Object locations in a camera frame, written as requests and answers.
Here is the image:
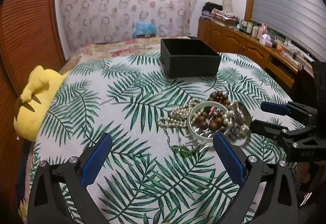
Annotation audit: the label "silver engraved bangle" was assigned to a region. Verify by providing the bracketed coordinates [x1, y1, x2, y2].
[228, 101, 252, 139]

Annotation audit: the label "brown wooden bead bracelet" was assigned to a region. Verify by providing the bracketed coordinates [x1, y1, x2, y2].
[194, 91, 231, 131]

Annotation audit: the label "pale green jade bangle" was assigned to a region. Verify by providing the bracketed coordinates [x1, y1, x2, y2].
[186, 101, 233, 144]

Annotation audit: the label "green leaf pendant chain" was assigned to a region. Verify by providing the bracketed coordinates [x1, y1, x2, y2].
[162, 128, 198, 157]

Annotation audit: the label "white pearl necklace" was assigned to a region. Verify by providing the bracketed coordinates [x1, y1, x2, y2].
[157, 98, 202, 131]

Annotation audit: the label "wooden sideboard cabinet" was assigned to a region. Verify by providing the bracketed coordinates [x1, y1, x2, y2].
[197, 19, 313, 91]

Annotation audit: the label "cosmetic bottles on cabinet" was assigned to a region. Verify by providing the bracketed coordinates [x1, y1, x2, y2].
[237, 20, 273, 48]

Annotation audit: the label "yellow plush toy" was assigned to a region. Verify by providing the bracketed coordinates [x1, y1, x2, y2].
[13, 65, 68, 142]

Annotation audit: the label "palm leaf print cloth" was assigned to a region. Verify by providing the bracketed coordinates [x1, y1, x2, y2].
[30, 53, 301, 223]

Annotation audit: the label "grey window roller blind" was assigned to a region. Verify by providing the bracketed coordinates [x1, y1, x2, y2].
[252, 0, 325, 61]

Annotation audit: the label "black square storage box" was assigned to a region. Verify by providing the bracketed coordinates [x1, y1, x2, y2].
[160, 38, 221, 79]

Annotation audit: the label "stack of folded clothes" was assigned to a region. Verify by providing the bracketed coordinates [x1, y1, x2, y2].
[201, 2, 239, 26]

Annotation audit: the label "floral bedspread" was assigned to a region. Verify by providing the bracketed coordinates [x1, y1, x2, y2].
[59, 37, 161, 75]

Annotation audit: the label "wooden slatted wardrobe door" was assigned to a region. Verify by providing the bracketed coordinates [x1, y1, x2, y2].
[1, 0, 65, 194]

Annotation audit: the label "blue plush toy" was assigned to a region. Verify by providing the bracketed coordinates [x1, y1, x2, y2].
[133, 22, 157, 38]

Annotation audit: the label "pink circle patterned curtain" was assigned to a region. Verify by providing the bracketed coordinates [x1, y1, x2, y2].
[56, 0, 199, 53]

